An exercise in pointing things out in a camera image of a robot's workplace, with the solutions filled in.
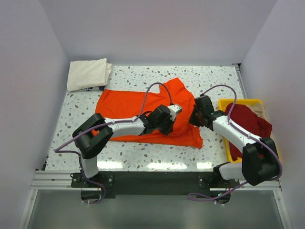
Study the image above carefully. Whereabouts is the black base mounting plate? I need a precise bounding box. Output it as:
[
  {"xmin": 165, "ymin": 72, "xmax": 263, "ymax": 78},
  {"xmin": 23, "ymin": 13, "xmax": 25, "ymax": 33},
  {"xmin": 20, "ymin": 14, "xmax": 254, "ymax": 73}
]
[{"xmin": 70, "ymin": 171, "xmax": 240, "ymax": 204}]

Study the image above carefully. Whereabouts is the folded white blue-print shirt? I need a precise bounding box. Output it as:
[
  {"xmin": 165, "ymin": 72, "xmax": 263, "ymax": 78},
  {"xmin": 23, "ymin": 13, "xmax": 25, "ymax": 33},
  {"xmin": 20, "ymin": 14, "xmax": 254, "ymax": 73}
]
[{"xmin": 80, "ymin": 86, "xmax": 105, "ymax": 92}]

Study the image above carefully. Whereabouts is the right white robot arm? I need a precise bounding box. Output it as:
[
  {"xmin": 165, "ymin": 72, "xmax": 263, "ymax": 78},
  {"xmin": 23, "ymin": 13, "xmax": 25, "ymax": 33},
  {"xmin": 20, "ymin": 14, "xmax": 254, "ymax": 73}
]
[{"xmin": 189, "ymin": 94, "xmax": 283, "ymax": 187}]

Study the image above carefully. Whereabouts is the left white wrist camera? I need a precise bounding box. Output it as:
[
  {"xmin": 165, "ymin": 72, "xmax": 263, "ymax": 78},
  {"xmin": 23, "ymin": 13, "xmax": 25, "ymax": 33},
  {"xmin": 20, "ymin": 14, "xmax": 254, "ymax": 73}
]
[{"xmin": 167, "ymin": 104, "xmax": 182, "ymax": 121}]

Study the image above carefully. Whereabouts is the folded cream t shirt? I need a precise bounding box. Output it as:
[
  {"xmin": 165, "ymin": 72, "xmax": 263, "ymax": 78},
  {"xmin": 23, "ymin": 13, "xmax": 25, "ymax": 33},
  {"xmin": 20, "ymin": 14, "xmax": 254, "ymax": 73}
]
[{"xmin": 67, "ymin": 58, "xmax": 112, "ymax": 92}]

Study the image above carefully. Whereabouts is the dark red t shirt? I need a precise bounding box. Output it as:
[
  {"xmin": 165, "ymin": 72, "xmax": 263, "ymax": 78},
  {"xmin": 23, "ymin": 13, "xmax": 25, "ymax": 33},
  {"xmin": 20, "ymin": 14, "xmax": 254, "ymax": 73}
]
[{"xmin": 225, "ymin": 102, "xmax": 273, "ymax": 162}]

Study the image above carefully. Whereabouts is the aluminium front frame rail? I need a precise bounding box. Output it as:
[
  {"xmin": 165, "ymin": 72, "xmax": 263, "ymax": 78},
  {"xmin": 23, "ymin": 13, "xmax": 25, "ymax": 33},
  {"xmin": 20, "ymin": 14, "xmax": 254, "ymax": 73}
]
[{"xmin": 30, "ymin": 171, "xmax": 282, "ymax": 191}]

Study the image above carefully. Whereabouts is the yellow plastic bin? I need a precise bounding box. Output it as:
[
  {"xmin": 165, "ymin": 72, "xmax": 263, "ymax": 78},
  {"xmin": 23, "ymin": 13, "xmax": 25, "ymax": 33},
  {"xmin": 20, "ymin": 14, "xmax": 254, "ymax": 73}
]
[{"xmin": 218, "ymin": 99, "xmax": 263, "ymax": 163}]

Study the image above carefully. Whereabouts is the aluminium frame rail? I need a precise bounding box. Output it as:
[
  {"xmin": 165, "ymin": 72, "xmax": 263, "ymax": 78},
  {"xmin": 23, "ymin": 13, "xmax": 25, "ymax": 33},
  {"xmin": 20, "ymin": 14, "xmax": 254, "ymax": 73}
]
[
  {"xmin": 233, "ymin": 63, "xmax": 248, "ymax": 99},
  {"xmin": 30, "ymin": 171, "xmax": 282, "ymax": 191}
]

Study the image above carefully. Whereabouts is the beige t shirt in bin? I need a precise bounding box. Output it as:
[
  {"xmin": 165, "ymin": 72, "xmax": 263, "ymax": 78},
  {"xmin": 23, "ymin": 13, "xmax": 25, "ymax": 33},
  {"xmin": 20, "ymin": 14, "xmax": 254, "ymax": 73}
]
[{"xmin": 247, "ymin": 103, "xmax": 267, "ymax": 120}]

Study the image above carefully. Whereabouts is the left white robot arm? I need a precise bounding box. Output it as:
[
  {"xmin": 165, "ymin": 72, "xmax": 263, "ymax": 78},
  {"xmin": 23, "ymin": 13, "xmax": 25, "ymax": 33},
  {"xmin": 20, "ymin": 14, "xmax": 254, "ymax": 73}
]
[{"xmin": 72, "ymin": 104, "xmax": 182, "ymax": 187}]

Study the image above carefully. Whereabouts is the orange t shirt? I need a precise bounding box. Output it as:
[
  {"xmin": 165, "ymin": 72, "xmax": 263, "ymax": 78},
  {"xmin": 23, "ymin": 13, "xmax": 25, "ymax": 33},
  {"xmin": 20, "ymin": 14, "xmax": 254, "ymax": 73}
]
[{"xmin": 95, "ymin": 78, "xmax": 203, "ymax": 148}]

